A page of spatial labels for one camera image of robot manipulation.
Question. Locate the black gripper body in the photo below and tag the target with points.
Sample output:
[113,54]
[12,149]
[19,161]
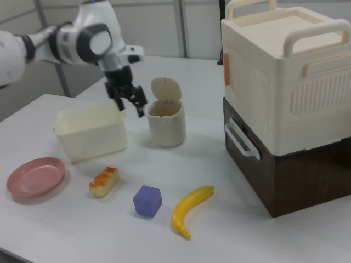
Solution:
[122,83]

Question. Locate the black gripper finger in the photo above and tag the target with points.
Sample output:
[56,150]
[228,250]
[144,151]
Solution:
[140,109]
[120,104]

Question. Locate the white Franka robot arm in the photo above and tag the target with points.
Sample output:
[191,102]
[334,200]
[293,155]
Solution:
[68,41]

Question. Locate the cream trash can with lid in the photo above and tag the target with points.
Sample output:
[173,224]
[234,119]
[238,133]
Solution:
[166,124]

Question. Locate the cream rectangular plastic bin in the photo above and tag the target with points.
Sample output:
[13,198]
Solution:
[91,134]

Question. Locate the toy salmon roe sushi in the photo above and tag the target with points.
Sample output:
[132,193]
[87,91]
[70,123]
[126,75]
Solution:
[104,180]

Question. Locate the purple cube block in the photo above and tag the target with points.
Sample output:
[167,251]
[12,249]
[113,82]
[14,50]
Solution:
[147,201]

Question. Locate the yellow toy banana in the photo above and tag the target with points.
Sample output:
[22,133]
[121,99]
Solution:
[186,208]

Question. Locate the pink plastic plate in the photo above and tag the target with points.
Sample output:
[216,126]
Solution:
[35,176]

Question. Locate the cream plastic storage box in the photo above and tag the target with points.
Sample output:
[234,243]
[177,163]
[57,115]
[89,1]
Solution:
[274,82]

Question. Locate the brown wooden drawer box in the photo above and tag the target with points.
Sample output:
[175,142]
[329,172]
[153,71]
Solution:
[288,180]

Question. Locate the grey partition post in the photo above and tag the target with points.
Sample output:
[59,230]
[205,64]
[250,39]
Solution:
[61,79]
[185,27]

